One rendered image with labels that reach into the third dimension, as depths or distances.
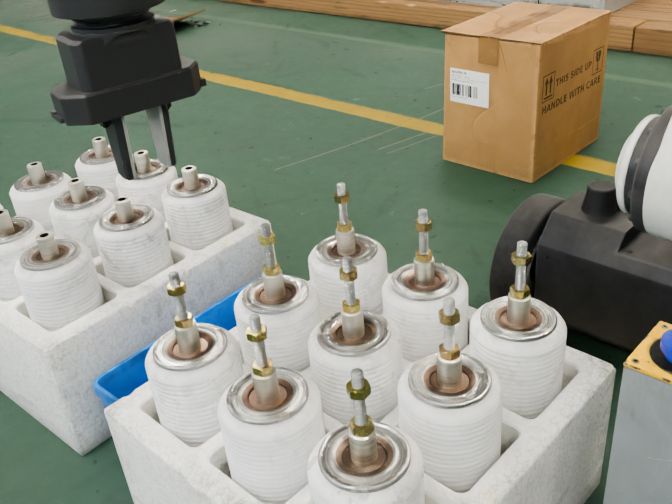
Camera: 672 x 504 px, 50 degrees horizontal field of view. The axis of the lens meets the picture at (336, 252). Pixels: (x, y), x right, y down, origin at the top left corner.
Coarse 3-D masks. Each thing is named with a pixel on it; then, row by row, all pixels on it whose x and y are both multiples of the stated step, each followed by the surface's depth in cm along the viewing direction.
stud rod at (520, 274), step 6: (522, 246) 68; (516, 252) 69; (522, 252) 69; (516, 270) 70; (522, 270) 70; (516, 276) 70; (522, 276) 70; (516, 282) 71; (522, 282) 70; (516, 288) 71; (522, 288) 71
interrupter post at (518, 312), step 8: (528, 296) 71; (512, 304) 71; (520, 304) 71; (528, 304) 71; (512, 312) 72; (520, 312) 71; (528, 312) 72; (512, 320) 72; (520, 320) 72; (528, 320) 72
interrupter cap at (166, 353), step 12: (204, 324) 76; (168, 336) 75; (204, 336) 75; (216, 336) 74; (156, 348) 73; (168, 348) 73; (204, 348) 73; (216, 348) 73; (156, 360) 72; (168, 360) 72; (180, 360) 71; (192, 360) 71; (204, 360) 71
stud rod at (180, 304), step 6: (174, 276) 69; (174, 282) 69; (180, 282) 70; (174, 300) 70; (180, 300) 70; (180, 306) 70; (180, 312) 71; (186, 312) 71; (180, 318) 71; (186, 318) 71
